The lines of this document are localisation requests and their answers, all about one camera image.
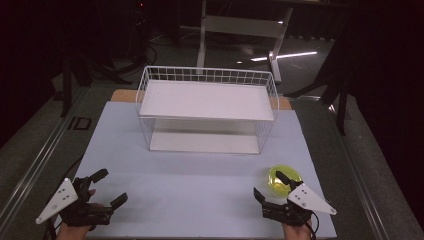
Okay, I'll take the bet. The person's right hand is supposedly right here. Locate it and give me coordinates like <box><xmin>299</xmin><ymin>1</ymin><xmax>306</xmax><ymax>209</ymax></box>
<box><xmin>281</xmin><ymin>220</ymin><xmax>313</xmax><ymax>240</ymax></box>

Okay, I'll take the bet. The yellow-green round dish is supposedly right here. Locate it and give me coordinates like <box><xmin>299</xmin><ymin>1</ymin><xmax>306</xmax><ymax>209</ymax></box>
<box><xmin>267</xmin><ymin>164</ymin><xmax>304</xmax><ymax>199</ymax></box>

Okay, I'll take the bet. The black tripod stand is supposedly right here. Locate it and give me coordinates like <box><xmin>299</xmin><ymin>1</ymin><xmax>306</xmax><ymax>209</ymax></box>
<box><xmin>60</xmin><ymin>46</ymin><xmax>133</xmax><ymax>118</ymax></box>
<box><xmin>284</xmin><ymin>29</ymin><xmax>356</xmax><ymax>136</ymax></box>

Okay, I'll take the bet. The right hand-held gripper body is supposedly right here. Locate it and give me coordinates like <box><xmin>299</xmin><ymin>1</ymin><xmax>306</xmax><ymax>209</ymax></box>
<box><xmin>261</xmin><ymin>179</ymin><xmax>338</xmax><ymax>228</ymax></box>

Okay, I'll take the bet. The white wire shelf rack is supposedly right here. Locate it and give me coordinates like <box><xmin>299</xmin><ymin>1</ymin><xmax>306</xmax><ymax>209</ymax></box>
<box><xmin>135</xmin><ymin>65</ymin><xmax>280</xmax><ymax>156</ymax></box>

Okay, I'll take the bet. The pale blue table mat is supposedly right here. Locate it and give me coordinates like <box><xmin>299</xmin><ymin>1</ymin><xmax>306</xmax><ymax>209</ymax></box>
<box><xmin>54</xmin><ymin>101</ymin><xmax>338</xmax><ymax>240</ymax></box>

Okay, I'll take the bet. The metal floor rail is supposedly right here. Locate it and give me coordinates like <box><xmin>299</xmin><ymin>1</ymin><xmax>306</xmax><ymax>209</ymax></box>
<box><xmin>0</xmin><ymin>85</ymin><xmax>89</xmax><ymax>229</ymax></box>
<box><xmin>327</xmin><ymin>103</ymin><xmax>392</xmax><ymax>240</ymax></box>

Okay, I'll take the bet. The black floor cable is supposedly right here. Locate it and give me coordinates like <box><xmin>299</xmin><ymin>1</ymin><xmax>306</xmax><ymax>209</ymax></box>
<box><xmin>141</xmin><ymin>42</ymin><xmax>159</xmax><ymax>67</ymax></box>

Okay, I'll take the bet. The white metal table frame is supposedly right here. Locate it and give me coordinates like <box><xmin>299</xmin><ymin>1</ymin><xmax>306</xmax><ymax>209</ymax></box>
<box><xmin>195</xmin><ymin>0</ymin><xmax>295</xmax><ymax>84</ymax></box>

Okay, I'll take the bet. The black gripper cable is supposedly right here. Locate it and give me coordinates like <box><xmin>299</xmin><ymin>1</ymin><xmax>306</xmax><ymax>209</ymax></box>
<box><xmin>298</xmin><ymin>209</ymin><xmax>321</xmax><ymax>240</ymax></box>

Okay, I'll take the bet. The person's left hand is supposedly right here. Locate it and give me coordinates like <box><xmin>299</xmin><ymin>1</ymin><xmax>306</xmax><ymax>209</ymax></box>
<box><xmin>54</xmin><ymin>188</ymin><xmax>105</xmax><ymax>240</ymax></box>

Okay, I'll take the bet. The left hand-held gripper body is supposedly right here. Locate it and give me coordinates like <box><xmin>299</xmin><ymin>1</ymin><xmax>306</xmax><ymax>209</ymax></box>
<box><xmin>35</xmin><ymin>176</ymin><xmax>115</xmax><ymax>232</ymax></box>

